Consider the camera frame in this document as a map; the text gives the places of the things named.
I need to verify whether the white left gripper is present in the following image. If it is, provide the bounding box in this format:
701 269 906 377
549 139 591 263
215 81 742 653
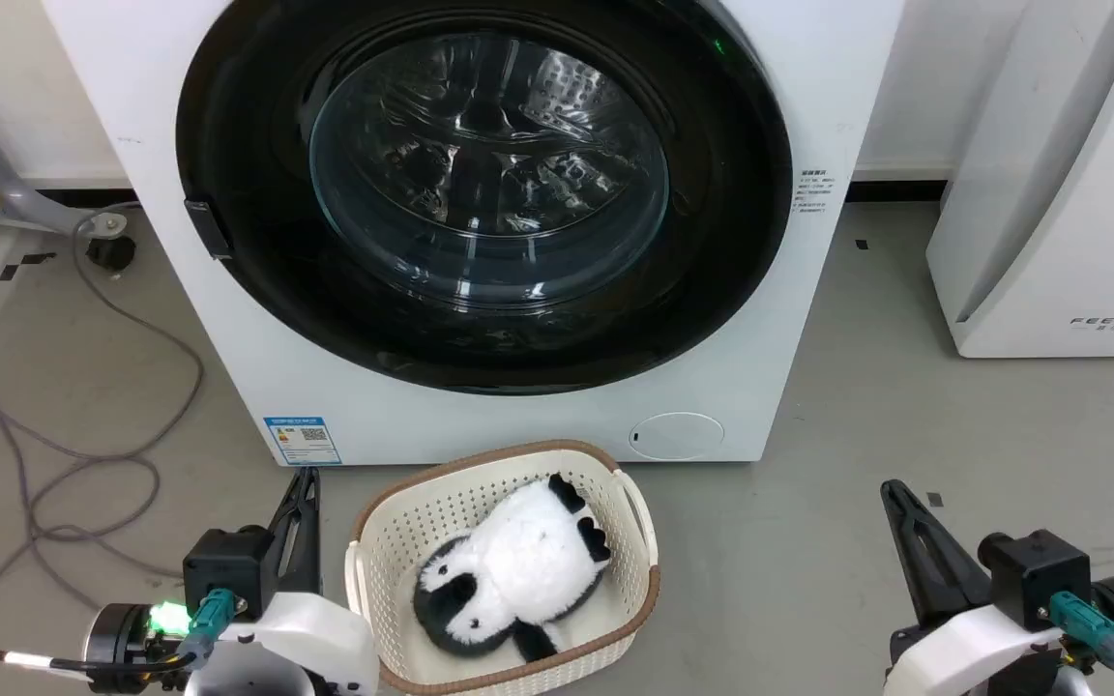
83 467 381 696

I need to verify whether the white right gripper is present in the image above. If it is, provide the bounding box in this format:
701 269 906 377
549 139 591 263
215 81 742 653
880 479 1114 696

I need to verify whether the white front-load washing machine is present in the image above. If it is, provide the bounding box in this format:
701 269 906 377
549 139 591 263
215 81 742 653
40 0 906 468

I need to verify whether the round black glass washer door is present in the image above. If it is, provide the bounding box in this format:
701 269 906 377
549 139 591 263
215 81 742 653
175 0 795 396

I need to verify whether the cream perforated laundry basket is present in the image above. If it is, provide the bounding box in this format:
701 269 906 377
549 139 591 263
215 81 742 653
344 440 661 696

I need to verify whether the panda plush toy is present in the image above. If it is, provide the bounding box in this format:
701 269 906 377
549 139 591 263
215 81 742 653
412 474 613 664

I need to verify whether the black caster wheel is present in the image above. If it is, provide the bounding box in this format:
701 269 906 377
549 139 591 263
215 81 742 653
85 235 138 273

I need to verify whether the white air purifier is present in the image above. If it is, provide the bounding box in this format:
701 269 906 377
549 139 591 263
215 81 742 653
925 0 1114 360

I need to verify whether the grey metal furniture leg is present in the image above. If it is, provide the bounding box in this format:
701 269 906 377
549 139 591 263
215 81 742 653
0 101 129 239

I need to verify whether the left gripper teal plug cable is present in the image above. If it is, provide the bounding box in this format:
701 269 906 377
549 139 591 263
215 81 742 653
0 587 237 689

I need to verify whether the gripper teal plug cable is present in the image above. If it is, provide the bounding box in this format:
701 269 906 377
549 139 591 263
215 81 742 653
1047 591 1114 696
0 587 237 689

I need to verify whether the right gripper teal plug cable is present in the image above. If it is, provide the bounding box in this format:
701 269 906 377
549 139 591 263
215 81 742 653
1047 591 1114 696

